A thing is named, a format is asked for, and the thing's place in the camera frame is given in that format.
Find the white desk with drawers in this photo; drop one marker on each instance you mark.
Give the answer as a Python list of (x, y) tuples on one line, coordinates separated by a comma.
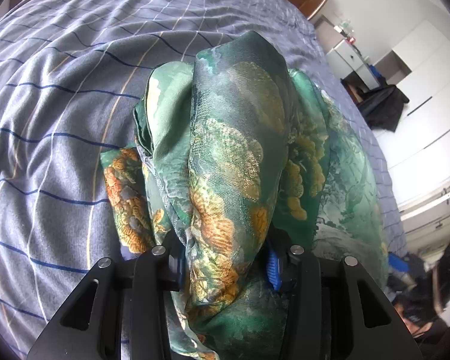
[(343, 57)]

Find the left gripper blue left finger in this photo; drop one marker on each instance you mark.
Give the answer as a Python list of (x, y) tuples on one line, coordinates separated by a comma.
[(181, 270)]

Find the wooden chair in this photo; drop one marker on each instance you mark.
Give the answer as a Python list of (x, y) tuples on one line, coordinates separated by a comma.
[(354, 92)]

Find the person with black hair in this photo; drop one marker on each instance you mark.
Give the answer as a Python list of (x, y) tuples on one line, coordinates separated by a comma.
[(424, 324)]

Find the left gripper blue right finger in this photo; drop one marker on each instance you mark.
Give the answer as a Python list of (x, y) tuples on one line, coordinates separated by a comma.
[(274, 270)]

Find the blue plaid duvet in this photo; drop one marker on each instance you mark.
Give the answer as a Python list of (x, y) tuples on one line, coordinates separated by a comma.
[(71, 72)]

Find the white wardrobe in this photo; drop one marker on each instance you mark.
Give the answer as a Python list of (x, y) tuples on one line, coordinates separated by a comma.
[(418, 152)]

